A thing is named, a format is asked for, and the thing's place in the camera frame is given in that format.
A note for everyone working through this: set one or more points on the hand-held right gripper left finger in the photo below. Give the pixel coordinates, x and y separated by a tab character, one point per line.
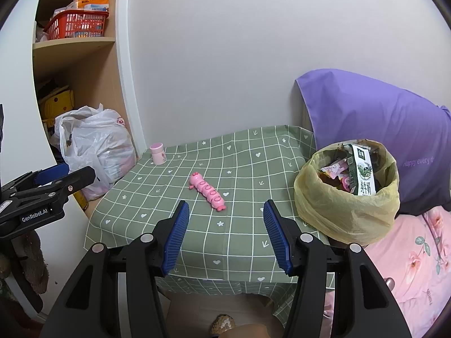
176	239

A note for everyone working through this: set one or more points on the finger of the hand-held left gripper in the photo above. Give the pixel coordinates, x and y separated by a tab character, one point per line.
53	174
77	179

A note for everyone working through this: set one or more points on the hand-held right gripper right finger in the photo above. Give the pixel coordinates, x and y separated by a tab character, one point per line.
278	239

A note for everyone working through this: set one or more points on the bin with yellow plastic liner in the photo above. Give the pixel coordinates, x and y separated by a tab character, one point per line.
338	214

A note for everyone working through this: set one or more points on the pink jelly cup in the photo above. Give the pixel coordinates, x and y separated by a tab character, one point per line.
347	184

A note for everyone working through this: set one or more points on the pink candy wrapper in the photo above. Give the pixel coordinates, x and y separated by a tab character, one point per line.
334	169

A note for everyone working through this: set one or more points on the white green milk carton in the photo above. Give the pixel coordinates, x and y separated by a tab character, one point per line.
363	172

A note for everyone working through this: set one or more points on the person's left forearm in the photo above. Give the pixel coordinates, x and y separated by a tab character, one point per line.
35	260

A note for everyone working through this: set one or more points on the yellow can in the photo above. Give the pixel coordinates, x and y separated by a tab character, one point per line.
81	200

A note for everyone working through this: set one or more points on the white plastic bag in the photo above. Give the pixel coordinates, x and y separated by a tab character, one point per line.
98	148

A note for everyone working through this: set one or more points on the pink caterpillar toy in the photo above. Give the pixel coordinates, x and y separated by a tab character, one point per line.
208	192

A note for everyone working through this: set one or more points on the green checked tablecloth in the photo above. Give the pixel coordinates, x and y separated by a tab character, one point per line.
246	183

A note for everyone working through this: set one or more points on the yellow plush toy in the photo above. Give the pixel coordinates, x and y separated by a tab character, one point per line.
58	104

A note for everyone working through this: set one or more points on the person's leg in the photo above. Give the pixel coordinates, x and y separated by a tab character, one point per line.
253	331

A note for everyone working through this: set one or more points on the brown fuzzy slipper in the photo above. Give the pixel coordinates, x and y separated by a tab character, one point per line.
223	324

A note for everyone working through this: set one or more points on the wooden shelf unit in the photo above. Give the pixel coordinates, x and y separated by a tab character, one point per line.
70	56

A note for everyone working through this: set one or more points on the wooden headboard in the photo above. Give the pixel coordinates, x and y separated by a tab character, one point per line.
306	116

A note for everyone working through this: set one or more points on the pink floral bedsheet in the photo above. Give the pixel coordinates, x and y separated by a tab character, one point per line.
415	271

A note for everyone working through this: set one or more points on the purple pillow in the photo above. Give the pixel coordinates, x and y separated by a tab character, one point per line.
370	119

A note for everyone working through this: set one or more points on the red plastic basket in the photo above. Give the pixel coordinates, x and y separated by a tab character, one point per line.
77	24

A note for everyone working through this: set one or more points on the orange white box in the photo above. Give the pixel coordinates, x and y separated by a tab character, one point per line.
97	3

